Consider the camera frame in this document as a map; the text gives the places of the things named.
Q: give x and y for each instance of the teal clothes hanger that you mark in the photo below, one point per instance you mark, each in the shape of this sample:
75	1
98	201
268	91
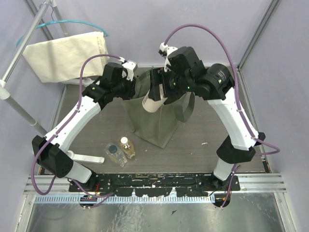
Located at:
73	21

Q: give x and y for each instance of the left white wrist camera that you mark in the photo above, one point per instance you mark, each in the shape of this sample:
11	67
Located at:
129	68

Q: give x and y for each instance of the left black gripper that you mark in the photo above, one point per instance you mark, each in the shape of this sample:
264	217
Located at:
131	89

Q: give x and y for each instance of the white metal clothes rack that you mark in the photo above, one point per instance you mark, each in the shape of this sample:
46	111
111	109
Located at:
39	100

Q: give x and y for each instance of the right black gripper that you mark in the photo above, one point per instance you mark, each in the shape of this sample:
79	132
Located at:
157	77

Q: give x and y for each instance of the olive green canvas bag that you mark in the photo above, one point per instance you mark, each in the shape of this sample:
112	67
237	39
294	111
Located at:
156	128

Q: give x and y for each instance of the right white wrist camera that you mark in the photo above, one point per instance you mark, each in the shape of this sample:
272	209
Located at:
165	51

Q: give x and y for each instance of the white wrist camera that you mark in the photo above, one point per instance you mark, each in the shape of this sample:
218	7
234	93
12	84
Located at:
129	68
165	51

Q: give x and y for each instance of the clear bottle with dark cap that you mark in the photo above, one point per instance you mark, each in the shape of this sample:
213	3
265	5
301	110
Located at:
116	154

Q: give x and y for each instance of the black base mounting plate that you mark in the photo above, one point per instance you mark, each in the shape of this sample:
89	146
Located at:
155	185

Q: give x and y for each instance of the cream bottle with beige cap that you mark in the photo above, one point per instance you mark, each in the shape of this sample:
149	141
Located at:
151	105

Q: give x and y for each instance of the amber bottle with white cap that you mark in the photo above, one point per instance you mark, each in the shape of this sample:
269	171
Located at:
127	147

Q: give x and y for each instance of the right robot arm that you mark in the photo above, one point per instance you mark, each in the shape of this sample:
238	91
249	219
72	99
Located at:
238	147

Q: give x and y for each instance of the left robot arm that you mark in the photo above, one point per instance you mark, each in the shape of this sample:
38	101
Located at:
52	148

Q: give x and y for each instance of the cream canvas cloth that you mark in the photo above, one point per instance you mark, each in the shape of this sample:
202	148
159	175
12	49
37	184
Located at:
61	59

